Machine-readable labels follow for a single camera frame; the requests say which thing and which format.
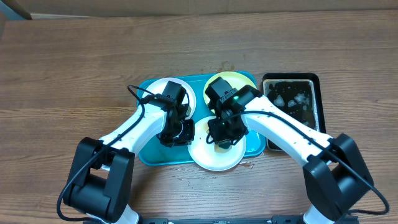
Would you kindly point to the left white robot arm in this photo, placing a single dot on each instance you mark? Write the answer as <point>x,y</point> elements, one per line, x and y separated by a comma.
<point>100,178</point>

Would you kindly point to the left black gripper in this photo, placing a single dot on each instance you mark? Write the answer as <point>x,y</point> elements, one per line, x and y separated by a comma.
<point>185,140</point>

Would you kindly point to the black wash tray with water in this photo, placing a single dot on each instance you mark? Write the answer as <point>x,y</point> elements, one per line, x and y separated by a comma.
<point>298,95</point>

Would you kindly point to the yellow sponge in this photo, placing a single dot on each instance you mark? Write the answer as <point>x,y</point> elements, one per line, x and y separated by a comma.
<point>221,150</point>

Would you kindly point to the yellow-green plate with sauce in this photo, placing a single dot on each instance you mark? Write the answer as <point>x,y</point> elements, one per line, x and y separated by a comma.
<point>235,79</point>

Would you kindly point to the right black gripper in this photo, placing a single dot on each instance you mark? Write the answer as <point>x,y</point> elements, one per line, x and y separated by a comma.
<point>223,140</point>

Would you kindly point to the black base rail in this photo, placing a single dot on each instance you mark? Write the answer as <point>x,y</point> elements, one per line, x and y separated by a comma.
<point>278,219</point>

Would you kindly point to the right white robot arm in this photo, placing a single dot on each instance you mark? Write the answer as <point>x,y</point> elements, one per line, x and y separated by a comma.
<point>337,179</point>

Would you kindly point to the white plate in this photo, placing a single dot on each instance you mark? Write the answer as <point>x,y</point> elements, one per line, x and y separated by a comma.
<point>204,154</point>
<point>159,85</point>

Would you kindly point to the teal plastic serving tray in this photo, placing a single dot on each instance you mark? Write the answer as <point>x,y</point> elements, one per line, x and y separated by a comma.
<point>156,154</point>

